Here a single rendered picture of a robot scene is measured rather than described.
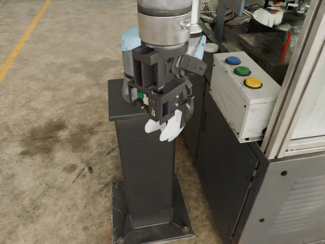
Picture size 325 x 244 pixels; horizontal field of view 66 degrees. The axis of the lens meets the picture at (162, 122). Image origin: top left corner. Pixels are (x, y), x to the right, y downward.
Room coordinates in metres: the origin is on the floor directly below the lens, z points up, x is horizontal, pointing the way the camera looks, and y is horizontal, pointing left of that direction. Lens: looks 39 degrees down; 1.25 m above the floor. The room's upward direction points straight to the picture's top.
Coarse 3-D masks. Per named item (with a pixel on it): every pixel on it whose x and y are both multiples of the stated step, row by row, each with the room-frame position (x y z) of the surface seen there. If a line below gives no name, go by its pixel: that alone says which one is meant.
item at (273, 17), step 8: (264, 8) 1.13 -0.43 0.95; (272, 8) 1.13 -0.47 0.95; (280, 8) 1.13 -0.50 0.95; (256, 16) 1.02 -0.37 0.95; (264, 16) 1.02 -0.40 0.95; (272, 16) 1.02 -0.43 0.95; (280, 16) 1.02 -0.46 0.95; (264, 24) 0.93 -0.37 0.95; (272, 24) 0.93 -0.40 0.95; (280, 24) 0.93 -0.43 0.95; (288, 24) 0.93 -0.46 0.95; (296, 24) 0.93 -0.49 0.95; (296, 32) 0.85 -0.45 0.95
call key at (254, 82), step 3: (249, 78) 0.61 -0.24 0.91; (252, 78) 0.61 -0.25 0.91; (255, 78) 0.61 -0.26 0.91; (246, 81) 0.60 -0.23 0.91; (249, 81) 0.59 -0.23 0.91; (252, 81) 0.59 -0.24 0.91; (255, 81) 0.59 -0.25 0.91; (258, 81) 0.59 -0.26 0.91; (249, 84) 0.58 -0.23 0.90; (252, 84) 0.58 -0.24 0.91; (255, 84) 0.58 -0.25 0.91; (258, 84) 0.58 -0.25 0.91
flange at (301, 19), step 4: (288, 12) 1.04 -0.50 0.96; (292, 12) 1.04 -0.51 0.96; (296, 12) 0.99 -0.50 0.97; (304, 12) 0.99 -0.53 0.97; (284, 16) 0.99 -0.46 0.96; (288, 16) 0.99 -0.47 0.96; (292, 16) 0.98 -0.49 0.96; (296, 16) 0.98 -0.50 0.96; (300, 16) 0.97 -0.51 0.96; (304, 16) 0.98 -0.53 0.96; (288, 20) 0.97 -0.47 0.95; (292, 20) 0.96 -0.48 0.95; (296, 20) 0.95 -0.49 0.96; (300, 20) 0.94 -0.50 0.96
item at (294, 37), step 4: (284, 32) 1.01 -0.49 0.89; (288, 32) 0.98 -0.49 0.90; (292, 32) 0.97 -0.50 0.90; (284, 36) 0.99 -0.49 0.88; (292, 36) 0.97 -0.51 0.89; (296, 36) 0.97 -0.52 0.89; (284, 40) 0.99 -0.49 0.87; (292, 40) 0.97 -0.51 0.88; (296, 40) 0.97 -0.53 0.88; (284, 44) 0.98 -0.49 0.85; (288, 44) 0.97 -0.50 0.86; (292, 44) 0.97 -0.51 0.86
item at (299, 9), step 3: (288, 3) 1.01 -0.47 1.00; (291, 3) 1.01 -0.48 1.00; (300, 3) 0.99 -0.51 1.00; (303, 3) 0.99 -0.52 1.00; (306, 3) 0.99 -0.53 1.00; (294, 6) 1.00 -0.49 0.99; (297, 6) 1.00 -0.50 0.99; (300, 6) 0.98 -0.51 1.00; (303, 6) 0.98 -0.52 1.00; (306, 6) 0.99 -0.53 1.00; (297, 9) 0.99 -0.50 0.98; (300, 9) 0.96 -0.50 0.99; (303, 9) 0.95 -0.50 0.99; (300, 12) 0.98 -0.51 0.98
